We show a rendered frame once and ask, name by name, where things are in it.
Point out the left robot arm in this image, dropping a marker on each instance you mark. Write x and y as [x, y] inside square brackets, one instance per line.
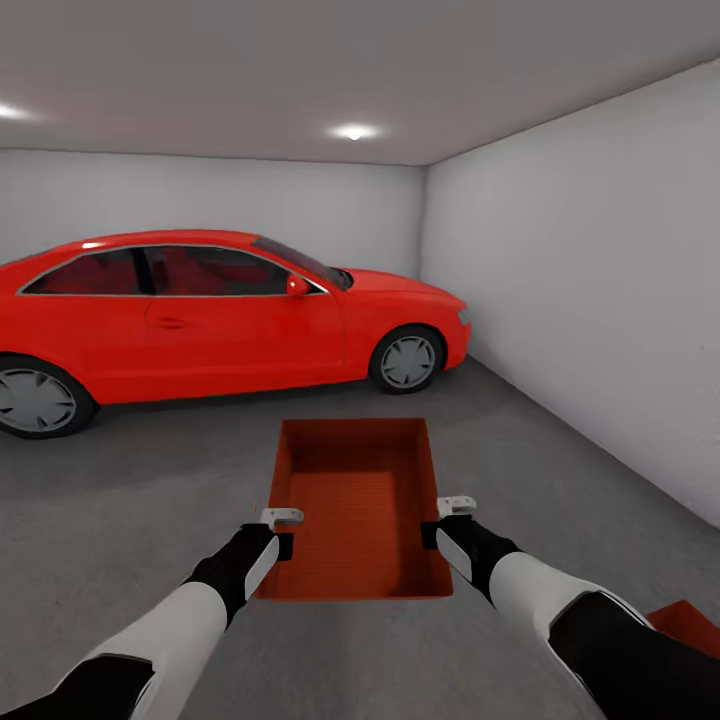
[148, 670]

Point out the car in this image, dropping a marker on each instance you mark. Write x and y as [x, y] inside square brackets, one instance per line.
[183, 313]

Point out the storage box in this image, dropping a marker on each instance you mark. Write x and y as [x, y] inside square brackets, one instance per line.
[364, 486]
[682, 622]

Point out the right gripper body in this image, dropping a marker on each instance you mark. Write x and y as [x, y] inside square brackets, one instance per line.
[428, 532]

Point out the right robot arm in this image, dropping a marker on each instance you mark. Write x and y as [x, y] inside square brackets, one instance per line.
[609, 661]

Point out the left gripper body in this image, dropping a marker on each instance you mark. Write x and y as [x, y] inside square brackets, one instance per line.
[285, 547]

